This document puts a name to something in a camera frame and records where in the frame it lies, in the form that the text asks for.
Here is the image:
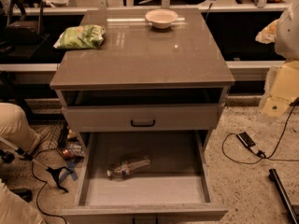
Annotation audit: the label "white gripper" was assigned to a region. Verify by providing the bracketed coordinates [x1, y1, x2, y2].
[255, 20, 299, 118]

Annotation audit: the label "clear plastic water bottle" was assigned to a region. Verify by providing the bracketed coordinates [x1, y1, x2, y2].
[106, 156, 151, 178]

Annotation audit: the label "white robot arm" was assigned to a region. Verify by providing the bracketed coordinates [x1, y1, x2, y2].
[255, 0, 299, 118]

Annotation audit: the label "grey drawer cabinet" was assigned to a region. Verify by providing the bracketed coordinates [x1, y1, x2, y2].
[50, 8, 235, 146]

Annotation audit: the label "open grey drawer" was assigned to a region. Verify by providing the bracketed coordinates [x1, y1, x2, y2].
[62, 131, 227, 224]

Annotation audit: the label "black phone on floor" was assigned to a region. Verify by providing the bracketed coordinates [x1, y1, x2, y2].
[236, 132, 255, 148]

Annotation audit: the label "white ceramic bowl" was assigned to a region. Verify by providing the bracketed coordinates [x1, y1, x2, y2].
[145, 8, 178, 29]

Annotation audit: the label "black bar on floor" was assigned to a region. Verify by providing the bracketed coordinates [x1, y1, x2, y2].
[269, 169, 299, 224]

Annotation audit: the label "green chip bag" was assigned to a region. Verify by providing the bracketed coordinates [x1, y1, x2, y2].
[53, 24, 106, 49]

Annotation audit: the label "snack packet on floor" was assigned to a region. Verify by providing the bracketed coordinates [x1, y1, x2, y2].
[59, 143, 85, 159]

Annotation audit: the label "black chair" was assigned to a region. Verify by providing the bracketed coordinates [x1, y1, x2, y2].
[0, 0, 46, 59]

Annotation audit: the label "black tripod stand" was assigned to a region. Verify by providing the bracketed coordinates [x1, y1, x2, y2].
[0, 136, 72, 192]

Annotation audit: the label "person leg beige trousers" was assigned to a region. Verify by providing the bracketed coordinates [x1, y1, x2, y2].
[0, 103, 51, 155]

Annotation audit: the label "closed drawer with handle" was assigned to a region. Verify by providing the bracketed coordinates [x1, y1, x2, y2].
[63, 104, 224, 133]

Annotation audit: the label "black cable on floor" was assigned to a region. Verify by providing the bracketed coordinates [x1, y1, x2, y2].
[221, 98, 299, 166]

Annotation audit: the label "black cable left floor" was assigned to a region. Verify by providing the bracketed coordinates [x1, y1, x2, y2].
[30, 149, 68, 224]

